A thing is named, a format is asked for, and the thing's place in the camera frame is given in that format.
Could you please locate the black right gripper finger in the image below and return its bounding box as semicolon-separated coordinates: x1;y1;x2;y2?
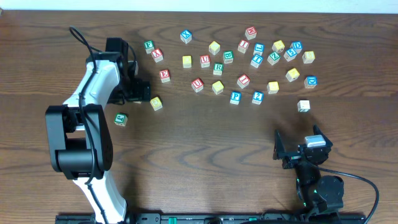
272;129;285;160
313;124;326;140

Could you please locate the red E wooden block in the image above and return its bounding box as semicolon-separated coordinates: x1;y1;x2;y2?
159;70;170;83

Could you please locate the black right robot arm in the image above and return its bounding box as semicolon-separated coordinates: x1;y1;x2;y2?
273;125;344;214

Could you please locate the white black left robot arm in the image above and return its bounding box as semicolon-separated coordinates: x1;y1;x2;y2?
45;37;150;223

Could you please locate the yellow G wooden block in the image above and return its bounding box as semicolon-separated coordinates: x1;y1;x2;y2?
150;96;163;111

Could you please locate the green J wooden block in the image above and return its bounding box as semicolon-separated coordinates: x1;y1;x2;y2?
114;113;128;126

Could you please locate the red X wooden block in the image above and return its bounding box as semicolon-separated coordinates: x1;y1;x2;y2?
150;49;164;63

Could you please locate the green F wooden block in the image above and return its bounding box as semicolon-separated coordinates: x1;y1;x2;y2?
144;40;155;54

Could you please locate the blue D block lower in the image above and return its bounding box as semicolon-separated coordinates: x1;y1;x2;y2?
304;76;318;89

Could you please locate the blue d block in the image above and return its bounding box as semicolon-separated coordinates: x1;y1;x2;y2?
290;41;303;54
304;76;318;89

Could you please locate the blue 2 wooden block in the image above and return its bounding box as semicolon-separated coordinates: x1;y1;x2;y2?
252;91;264;105

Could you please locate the yellow K wooden block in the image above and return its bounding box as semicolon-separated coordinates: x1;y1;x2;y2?
285;68;300;82

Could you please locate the yellow S wooden block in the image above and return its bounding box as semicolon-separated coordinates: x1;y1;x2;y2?
267;81;279;95

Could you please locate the yellow block left middle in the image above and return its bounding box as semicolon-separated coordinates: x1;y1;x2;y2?
182;55;192;68

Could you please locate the red U block lower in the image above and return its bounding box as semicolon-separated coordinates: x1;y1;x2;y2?
192;78;204;93

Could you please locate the red u block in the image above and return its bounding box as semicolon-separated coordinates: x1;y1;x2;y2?
200;55;211;68
192;78;204;93

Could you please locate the blue P wooden block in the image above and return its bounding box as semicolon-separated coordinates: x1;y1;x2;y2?
230;91;241;105

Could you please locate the yellow 8 wooden block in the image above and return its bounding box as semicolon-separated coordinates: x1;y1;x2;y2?
302;51;315;64

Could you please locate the blue X wooden block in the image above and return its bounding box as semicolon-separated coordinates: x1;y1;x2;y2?
180;30;192;44

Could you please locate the red I block lower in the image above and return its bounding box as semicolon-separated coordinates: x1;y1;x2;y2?
237;74;251;89

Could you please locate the red i block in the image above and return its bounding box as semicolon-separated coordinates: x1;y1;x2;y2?
238;40;249;54
237;74;251;89

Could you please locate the red U block upper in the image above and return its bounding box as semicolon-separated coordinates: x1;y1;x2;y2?
200;55;211;68

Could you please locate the blue 5 wooden block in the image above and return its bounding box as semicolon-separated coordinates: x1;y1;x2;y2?
284;48;297;62

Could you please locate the green Z wooden block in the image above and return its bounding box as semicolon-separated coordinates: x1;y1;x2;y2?
267;52;280;65

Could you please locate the blue D block upper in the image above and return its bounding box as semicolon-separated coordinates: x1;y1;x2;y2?
290;41;303;54

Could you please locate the yellow Q wooden block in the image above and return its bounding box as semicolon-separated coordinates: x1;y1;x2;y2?
212;81;224;95

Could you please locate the green R wooden block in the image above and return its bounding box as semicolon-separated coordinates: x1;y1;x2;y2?
213;63;224;76

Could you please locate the blue T wooden block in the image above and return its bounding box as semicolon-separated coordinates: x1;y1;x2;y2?
251;54;264;68

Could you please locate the yellow block upper right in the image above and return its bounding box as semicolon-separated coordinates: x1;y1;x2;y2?
272;40;285;54

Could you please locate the yellow block upper centre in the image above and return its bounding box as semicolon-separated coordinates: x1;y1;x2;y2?
209;41;221;55

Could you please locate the blue L wooden block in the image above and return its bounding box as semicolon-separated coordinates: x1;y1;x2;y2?
253;43;265;56

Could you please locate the green B wooden block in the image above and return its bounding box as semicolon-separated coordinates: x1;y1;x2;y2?
223;50;234;63

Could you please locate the red I block upper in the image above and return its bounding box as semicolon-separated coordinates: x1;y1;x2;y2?
238;40;249;54

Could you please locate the red block far top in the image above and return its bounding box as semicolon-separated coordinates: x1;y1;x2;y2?
245;26;257;40

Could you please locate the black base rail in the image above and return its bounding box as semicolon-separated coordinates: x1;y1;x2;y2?
55;212;367;224

